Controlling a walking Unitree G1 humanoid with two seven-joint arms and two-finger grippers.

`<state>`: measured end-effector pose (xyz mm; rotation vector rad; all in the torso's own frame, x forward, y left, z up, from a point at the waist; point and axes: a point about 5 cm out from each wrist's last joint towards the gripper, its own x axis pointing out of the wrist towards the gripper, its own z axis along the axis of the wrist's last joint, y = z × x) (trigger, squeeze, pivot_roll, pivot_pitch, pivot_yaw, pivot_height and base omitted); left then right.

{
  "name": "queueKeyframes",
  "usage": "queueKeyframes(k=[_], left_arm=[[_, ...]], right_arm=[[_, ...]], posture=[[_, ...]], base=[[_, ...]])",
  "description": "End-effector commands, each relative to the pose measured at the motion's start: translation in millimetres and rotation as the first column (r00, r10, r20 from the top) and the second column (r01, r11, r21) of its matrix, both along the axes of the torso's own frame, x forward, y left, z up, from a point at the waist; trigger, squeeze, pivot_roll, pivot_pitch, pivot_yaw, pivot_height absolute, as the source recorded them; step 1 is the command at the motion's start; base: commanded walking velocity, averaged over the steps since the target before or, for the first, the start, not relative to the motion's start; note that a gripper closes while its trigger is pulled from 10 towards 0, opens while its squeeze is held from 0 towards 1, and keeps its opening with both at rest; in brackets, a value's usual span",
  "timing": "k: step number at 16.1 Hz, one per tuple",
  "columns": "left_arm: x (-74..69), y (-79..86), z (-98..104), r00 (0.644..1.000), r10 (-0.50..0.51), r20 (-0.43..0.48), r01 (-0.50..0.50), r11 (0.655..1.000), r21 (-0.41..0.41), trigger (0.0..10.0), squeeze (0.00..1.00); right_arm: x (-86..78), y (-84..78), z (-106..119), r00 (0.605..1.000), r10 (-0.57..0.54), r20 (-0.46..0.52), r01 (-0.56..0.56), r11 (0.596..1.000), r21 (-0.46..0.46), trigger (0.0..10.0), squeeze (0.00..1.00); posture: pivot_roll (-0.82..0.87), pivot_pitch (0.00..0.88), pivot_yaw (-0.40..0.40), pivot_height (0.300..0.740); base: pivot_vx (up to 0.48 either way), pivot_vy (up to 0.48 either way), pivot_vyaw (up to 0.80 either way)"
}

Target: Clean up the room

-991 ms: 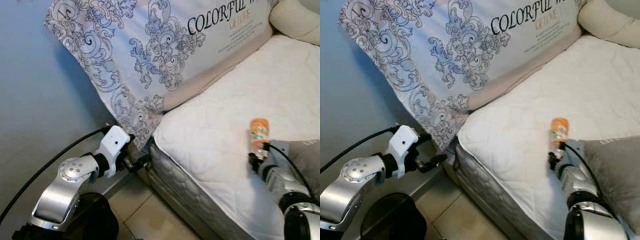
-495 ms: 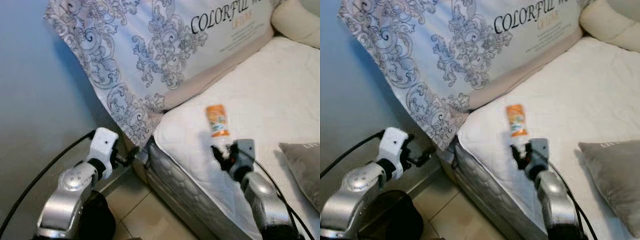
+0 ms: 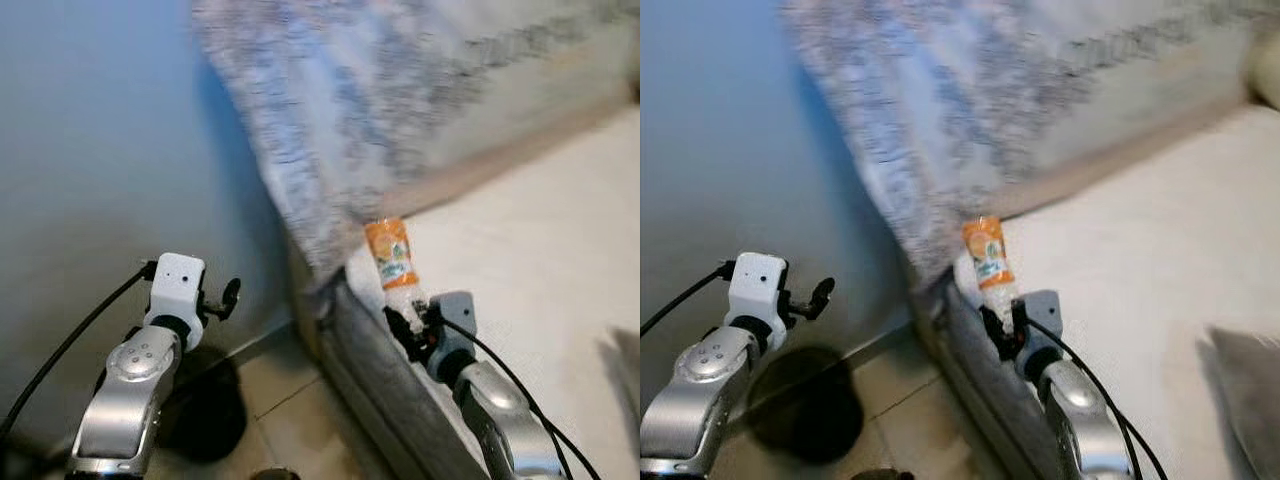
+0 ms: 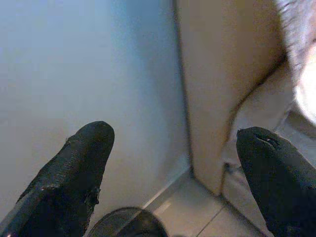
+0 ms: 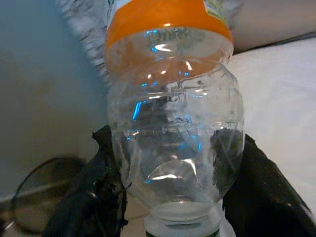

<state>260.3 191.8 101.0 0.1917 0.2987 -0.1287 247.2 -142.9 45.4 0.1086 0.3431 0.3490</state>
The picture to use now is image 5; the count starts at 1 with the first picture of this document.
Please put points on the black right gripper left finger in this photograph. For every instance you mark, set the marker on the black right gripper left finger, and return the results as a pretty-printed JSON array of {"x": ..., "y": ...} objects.
[{"x": 93, "y": 202}]

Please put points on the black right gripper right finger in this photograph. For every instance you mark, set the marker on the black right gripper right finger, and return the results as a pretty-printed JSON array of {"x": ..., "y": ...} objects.
[{"x": 266, "y": 202}]

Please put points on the clear plastic bottle orange label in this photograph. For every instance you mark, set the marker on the clear plastic bottle orange label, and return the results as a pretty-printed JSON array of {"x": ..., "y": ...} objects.
[{"x": 172, "y": 123}]

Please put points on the grey patterned cloth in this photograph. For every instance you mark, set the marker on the grey patterned cloth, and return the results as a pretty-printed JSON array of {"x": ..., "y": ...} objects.
[{"x": 84, "y": 32}]

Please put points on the beige padded headboard cushion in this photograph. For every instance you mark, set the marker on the beige padded headboard cushion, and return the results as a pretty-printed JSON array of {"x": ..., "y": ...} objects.
[{"x": 271, "y": 22}]

